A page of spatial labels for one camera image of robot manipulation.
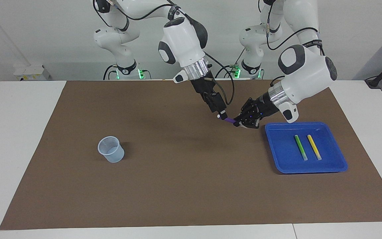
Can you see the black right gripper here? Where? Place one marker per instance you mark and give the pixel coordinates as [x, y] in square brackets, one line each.
[204, 86]

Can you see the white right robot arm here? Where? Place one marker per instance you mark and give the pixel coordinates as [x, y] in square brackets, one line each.
[181, 43]

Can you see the clear plastic cup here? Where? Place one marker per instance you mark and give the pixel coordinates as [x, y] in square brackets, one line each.
[114, 156]

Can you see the brown table mat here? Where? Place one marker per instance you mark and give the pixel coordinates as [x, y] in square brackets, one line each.
[191, 186]

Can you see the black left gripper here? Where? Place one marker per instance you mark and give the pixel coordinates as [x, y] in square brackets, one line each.
[264, 107]

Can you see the yellow pen white cap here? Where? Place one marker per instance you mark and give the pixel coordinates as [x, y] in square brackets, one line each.
[314, 147]

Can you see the purple pen white cap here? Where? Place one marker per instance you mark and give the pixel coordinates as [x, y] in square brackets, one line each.
[229, 119]

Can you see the green pen white cap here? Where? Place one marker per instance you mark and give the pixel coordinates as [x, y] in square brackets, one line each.
[301, 147]

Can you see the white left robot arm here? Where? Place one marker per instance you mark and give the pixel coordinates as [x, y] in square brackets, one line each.
[307, 73]

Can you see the blue plastic tray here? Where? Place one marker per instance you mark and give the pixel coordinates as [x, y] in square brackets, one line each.
[290, 162]

